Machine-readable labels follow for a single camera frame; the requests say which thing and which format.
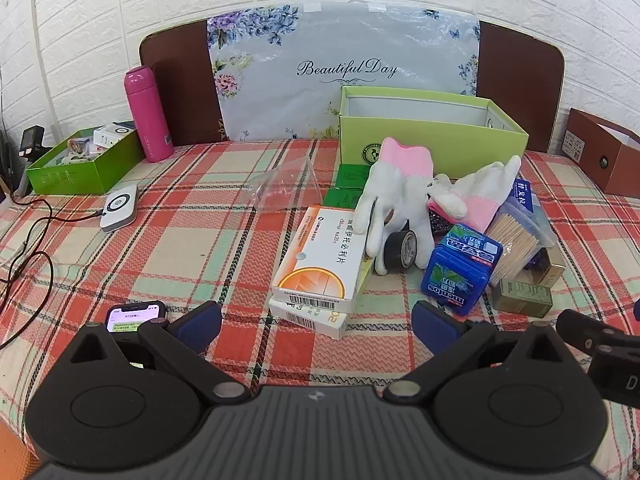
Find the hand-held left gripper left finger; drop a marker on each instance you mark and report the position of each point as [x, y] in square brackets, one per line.
[200, 325]

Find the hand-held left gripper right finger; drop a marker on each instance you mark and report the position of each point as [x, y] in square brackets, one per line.
[435, 325]

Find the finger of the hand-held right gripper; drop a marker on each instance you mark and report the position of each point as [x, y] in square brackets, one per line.
[580, 327]

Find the bag of cotton swabs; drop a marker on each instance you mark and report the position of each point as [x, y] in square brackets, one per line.
[515, 245]

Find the white pink glove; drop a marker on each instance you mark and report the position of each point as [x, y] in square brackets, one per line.
[400, 195]
[480, 190]

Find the light green cardboard box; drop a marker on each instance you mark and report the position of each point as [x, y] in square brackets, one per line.
[425, 135]

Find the blue mint box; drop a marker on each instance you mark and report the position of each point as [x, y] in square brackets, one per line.
[455, 275]

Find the olive green small box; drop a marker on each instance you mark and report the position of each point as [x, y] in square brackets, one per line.
[522, 299]

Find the plaid bed sheet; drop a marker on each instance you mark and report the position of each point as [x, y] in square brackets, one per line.
[200, 260]

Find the black smartphone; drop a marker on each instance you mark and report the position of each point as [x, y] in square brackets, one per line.
[135, 315]

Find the gold small box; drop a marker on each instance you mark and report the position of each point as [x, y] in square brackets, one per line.
[552, 267]

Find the black tape roll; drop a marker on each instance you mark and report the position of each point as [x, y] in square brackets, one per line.
[395, 255]

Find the dark patterned pouch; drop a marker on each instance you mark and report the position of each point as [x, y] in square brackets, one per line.
[440, 222]

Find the white orange medicine box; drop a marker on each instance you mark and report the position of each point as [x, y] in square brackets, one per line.
[320, 255]
[310, 319]

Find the white power bank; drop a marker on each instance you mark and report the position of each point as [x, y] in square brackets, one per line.
[120, 207]

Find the blue white packet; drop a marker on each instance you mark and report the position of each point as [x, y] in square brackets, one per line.
[525, 192]

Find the clear plastic bag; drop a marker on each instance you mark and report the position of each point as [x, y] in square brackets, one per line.
[285, 185]

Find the brown cardboard box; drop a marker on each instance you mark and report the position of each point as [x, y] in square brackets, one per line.
[595, 155]

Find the dark green box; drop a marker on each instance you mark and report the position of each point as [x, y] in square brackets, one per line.
[85, 175]

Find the white packet box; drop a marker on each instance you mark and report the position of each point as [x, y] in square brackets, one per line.
[115, 132]

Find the small printed packet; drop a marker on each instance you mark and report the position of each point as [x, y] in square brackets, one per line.
[79, 149]

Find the pink thermos bottle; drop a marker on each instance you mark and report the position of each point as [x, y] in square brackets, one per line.
[147, 115]

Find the brown wooden headboard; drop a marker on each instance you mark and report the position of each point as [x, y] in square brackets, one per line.
[170, 90]

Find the black stand device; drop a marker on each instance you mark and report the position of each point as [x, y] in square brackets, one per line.
[32, 141]

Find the floral plastic bag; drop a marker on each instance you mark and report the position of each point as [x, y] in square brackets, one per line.
[350, 35]

